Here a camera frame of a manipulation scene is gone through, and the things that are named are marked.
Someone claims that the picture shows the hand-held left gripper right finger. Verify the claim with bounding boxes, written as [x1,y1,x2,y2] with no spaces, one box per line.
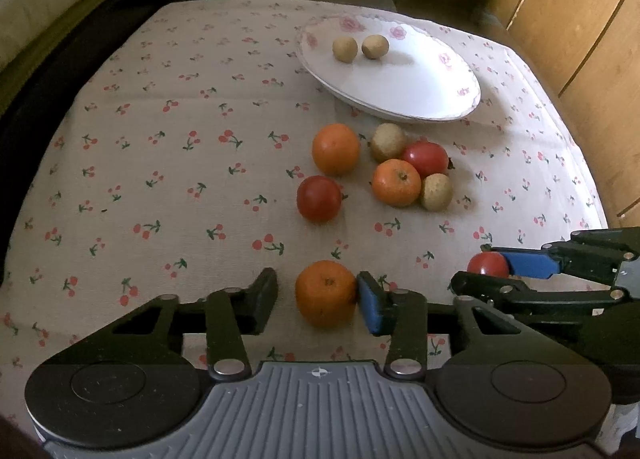
[357,273,566,382]

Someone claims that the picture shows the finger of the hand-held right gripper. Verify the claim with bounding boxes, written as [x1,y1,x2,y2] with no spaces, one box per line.
[450,271,626,325]
[492,227,640,285]

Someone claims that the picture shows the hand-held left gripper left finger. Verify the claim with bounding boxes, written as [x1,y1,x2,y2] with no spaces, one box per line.
[75,269,279,382]

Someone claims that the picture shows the red tomato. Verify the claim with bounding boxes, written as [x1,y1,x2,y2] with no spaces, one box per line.
[296,175,343,224]
[467,251,511,280]
[401,141,453,178]

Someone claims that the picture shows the orange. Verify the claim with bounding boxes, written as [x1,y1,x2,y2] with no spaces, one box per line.
[295,260,359,330]
[312,123,361,176]
[371,159,422,208]

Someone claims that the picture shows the brown longan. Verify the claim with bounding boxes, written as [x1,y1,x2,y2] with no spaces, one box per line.
[419,173,454,212]
[332,36,359,62]
[370,123,407,163]
[361,34,390,60]

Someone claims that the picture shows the white floral plate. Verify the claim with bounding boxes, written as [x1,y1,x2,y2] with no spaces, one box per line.
[297,14,482,124]

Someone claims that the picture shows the cherry print tablecloth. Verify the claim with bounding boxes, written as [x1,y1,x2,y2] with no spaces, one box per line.
[0,0,612,420]

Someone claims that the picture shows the light wooden wardrobe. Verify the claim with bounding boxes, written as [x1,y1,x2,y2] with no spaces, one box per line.
[472,0,640,230]

